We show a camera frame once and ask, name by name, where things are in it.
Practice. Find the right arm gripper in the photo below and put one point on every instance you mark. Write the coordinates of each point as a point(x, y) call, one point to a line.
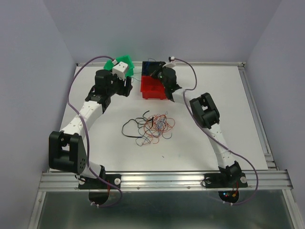
point(164, 67)

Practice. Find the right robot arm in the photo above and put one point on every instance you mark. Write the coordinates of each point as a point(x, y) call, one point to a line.
point(206, 115)

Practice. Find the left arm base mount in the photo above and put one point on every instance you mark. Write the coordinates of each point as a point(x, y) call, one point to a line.
point(107, 181)

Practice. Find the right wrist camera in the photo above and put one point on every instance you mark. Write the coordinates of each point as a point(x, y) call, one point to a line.
point(171, 62)

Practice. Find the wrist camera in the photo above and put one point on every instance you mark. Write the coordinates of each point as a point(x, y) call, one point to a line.
point(171, 62)
point(122, 69)

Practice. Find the red plastic bin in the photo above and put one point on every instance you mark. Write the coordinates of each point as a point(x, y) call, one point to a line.
point(152, 88)

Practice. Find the aluminium mounting rail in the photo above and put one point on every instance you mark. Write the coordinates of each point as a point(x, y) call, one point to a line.
point(166, 181)

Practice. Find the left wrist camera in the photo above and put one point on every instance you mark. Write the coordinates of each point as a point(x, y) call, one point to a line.
point(122, 69)

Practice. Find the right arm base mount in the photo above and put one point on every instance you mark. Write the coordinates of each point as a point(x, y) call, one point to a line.
point(229, 177)

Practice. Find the green plastic bin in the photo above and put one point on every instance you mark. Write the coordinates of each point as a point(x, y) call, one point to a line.
point(108, 66)

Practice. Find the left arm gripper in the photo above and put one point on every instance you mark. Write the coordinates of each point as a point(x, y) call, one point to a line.
point(125, 90)

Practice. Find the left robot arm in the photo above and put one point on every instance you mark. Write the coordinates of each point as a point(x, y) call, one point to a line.
point(69, 148)

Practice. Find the black plastic bin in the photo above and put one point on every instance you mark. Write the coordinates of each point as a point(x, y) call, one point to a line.
point(152, 68)

